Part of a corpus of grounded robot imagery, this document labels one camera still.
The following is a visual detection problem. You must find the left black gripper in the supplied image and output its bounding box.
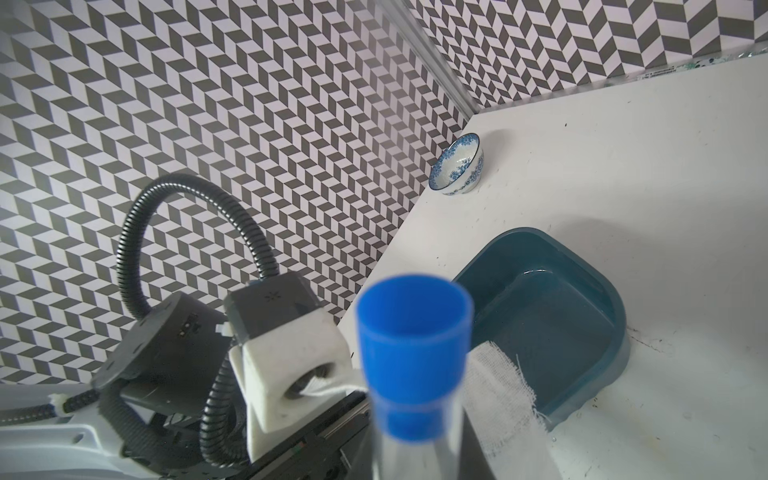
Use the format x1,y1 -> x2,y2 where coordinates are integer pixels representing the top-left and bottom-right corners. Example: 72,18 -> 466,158
251,395 -> 373,479

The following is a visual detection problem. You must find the test tube blue cap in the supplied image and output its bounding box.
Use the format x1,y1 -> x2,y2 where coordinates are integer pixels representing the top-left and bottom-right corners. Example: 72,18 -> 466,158
356,274 -> 474,479

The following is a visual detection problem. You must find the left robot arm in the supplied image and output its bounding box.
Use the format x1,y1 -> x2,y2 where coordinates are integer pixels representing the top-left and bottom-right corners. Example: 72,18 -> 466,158
1,293 -> 370,479

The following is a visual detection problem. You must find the teal plastic tray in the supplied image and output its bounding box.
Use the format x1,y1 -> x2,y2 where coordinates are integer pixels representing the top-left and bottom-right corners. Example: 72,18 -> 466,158
455,227 -> 631,430

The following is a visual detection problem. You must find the blue white ceramic bowl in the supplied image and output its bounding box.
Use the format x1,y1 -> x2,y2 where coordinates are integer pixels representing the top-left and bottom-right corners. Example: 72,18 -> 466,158
428,133 -> 484,196

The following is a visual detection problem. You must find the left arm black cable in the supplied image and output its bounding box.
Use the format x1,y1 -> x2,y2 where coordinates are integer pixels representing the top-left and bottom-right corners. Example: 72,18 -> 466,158
115,172 -> 282,469

